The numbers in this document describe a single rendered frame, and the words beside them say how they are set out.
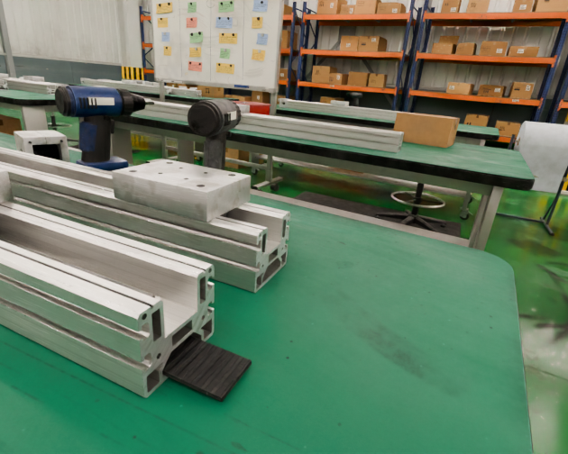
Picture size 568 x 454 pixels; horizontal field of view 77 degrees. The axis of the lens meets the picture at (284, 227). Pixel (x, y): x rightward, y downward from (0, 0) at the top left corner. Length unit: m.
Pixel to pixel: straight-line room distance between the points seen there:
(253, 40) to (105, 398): 3.34
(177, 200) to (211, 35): 3.38
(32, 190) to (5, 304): 0.31
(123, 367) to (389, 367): 0.25
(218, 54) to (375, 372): 3.53
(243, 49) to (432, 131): 2.02
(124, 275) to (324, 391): 0.23
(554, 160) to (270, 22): 2.61
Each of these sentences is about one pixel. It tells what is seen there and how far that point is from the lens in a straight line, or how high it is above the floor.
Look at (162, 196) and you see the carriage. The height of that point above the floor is 0.88.
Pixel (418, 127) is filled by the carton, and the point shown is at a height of 0.87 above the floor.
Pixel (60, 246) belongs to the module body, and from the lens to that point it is 0.48.
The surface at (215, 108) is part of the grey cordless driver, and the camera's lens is 0.63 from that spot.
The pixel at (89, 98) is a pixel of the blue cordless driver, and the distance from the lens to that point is 0.85.
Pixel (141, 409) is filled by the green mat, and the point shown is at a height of 0.78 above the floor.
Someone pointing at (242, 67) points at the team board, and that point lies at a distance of 3.59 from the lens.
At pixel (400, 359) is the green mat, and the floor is 0.78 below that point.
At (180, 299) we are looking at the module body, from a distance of 0.37.
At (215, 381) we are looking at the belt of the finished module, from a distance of 0.35.
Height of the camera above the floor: 1.04
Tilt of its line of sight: 22 degrees down
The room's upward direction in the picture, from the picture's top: 5 degrees clockwise
